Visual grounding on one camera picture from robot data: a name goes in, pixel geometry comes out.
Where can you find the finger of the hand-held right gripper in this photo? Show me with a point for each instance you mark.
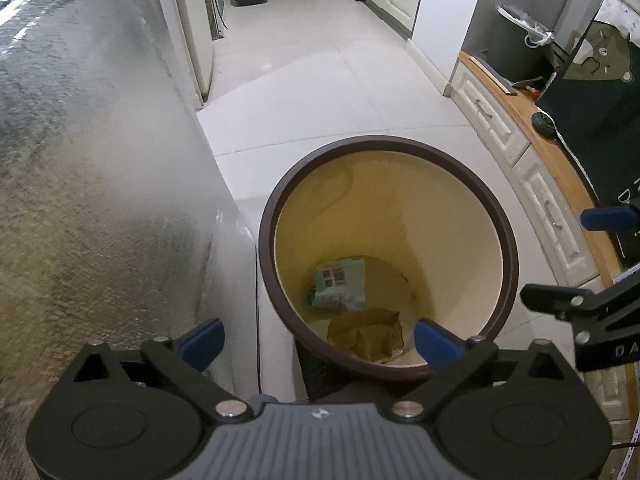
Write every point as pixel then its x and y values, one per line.
pixel 555 300
pixel 610 217

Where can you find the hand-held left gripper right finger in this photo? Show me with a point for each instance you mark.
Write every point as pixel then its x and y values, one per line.
pixel 435 342

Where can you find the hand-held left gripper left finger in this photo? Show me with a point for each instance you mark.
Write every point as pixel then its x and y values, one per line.
pixel 202 342

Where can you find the beige brown-rimmed trash bin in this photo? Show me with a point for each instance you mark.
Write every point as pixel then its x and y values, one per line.
pixel 450 220

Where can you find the white wooden-top drawer cabinet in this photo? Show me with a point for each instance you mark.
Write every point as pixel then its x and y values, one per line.
pixel 550 195

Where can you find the brown paper bag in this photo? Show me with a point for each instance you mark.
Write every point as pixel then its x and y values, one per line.
pixel 367 332

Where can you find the dark bear-print cloth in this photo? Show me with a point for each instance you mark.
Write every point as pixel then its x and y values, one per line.
pixel 595 110

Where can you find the black round object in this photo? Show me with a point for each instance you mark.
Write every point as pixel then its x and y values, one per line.
pixel 544 125

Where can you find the green snack packet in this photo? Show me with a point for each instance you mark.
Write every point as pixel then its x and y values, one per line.
pixel 337 282

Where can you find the grey flat board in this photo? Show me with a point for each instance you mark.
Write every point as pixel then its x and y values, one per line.
pixel 492 74

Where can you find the grey bin with white liner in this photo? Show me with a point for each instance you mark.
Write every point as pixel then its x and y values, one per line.
pixel 515 50

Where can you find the embossed table cover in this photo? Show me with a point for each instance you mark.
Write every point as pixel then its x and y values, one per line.
pixel 90 160

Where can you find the white refrigerator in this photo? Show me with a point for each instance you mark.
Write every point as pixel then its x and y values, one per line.
pixel 192 25

